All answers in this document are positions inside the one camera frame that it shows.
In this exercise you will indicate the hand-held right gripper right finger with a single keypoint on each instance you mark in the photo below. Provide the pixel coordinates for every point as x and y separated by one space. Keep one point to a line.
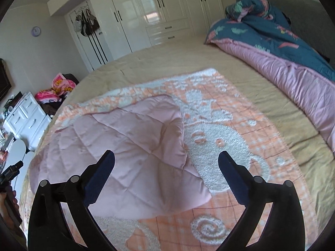
233 177

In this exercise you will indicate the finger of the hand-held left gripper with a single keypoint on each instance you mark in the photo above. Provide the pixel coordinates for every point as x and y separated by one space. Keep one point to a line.
17 166

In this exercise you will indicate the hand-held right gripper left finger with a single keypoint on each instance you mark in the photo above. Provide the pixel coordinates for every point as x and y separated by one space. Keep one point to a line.
100 177

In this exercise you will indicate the pink quilted jacket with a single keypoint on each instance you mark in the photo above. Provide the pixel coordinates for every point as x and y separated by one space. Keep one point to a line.
130 136

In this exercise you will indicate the person's left hand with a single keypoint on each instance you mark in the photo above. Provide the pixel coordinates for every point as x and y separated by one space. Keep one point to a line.
14 201

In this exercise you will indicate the white rounded chair back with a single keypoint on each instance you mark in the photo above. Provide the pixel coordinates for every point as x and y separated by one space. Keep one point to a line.
26 162
17 149

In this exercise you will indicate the orange white plush blanket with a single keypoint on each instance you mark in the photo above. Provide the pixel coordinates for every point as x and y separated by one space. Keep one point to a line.
235 136

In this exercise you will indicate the white dresser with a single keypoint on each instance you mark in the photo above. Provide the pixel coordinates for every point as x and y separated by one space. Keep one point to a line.
23 117

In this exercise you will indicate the dark television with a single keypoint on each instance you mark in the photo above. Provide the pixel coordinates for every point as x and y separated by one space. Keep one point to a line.
4 81

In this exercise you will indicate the pink cartoon blanket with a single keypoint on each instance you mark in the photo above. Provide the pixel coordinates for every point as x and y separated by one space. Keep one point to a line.
57 86

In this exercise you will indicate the bed with beige sheet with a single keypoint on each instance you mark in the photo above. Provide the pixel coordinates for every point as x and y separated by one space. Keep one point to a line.
170 57

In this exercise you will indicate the blue floral quilt pink lining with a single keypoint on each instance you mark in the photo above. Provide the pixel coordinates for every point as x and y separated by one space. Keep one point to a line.
261 31

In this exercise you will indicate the hanging bags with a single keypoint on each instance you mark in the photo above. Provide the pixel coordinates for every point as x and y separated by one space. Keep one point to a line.
86 23

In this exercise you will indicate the white wardrobe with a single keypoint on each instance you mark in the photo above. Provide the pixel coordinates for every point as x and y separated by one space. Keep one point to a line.
136 13

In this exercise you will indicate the grey headboard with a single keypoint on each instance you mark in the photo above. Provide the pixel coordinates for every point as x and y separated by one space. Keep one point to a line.
301 10

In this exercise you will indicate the round wall clock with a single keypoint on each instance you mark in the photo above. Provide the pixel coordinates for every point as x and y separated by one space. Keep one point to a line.
36 31

